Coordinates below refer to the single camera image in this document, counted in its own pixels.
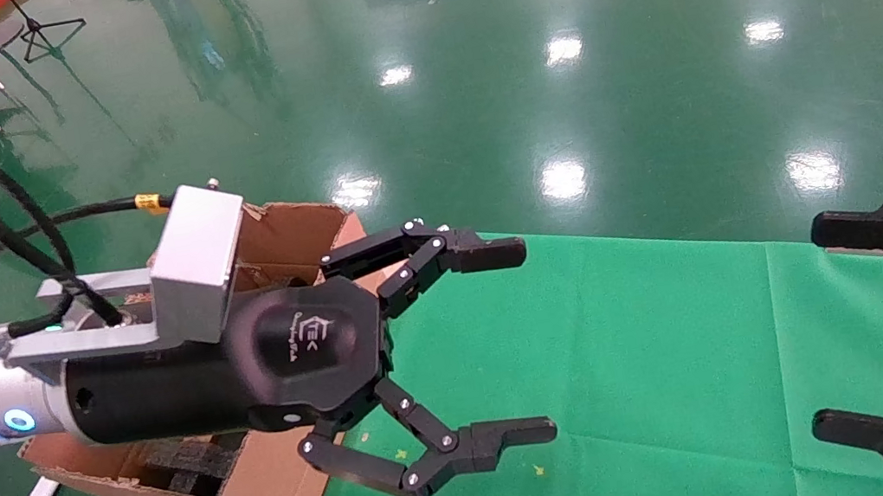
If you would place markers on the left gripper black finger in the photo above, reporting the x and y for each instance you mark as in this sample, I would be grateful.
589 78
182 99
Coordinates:
478 256
480 448

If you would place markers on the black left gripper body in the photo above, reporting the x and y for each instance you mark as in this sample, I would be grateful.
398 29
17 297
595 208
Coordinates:
250 373

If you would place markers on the large open cardboard carton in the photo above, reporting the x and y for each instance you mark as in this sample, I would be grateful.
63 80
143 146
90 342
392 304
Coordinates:
291 235

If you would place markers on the black foam piece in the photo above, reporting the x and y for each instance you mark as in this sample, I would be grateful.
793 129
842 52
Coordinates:
194 464

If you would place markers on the green cloth mat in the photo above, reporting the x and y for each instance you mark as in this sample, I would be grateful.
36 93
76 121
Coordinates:
685 352

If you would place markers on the black tripod stand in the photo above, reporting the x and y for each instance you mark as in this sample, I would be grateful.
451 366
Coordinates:
33 24

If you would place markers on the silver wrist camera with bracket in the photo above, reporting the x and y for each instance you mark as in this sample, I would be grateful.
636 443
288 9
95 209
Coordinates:
198 258

